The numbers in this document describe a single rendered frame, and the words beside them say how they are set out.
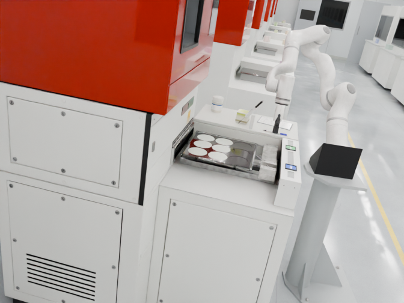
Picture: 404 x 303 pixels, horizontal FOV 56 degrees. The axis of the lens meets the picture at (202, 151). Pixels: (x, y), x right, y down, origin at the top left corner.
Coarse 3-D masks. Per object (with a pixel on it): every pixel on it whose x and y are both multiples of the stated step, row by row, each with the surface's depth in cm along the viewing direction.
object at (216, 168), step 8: (184, 160) 197; (192, 160) 197; (208, 168) 196; (216, 168) 195; (224, 168) 194; (232, 168) 195; (240, 176) 194; (248, 176) 193; (256, 176) 192; (272, 184) 192
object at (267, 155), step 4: (264, 152) 214; (268, 152) 215; (272, 152) 216; (276, 152) 216; (264, 156) 208; (268, 156) 209; (272, 156) 210; (276, 156) 211; (268, 160) 204; (272, 160) 205; (276, 160) 206; (260, 164) 203; (260, 176) 188; (264, 176) 187; (268, 176) 187; (272, 176) 186; (272, 180) 187
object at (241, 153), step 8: (216, 136) 220; (192, 144) 204; (216, 144) 209; (232, 144) 212; (240, 144) 214; (248, 144) 216; (184, 152) 193; (208, 152) 197; (224, 152) 200; (232, 152) 202; (240, 152) 204; (248, 152) 205; (216, 160) 190; (224, 160) 191; (232, 160) 193; (240, 160) 194; (248, 160) 195
